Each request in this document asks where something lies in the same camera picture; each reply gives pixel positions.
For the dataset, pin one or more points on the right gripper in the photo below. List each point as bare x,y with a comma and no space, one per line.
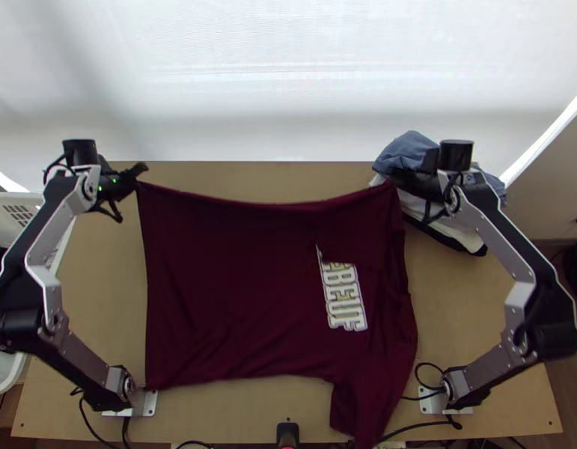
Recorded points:
416,184

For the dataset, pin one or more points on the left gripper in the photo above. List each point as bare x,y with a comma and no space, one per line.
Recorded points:
125,187

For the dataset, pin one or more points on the maroon t-shirt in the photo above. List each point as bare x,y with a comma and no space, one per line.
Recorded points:
222,280

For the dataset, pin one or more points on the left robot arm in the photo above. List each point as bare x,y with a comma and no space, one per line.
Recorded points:
47,234

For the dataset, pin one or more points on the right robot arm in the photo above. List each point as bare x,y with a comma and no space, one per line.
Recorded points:
512,252

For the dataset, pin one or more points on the pile of folded clothes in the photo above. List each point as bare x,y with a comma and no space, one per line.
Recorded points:
409,149

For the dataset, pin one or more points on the white laundry basket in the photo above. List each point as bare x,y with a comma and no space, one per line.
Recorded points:
12,210

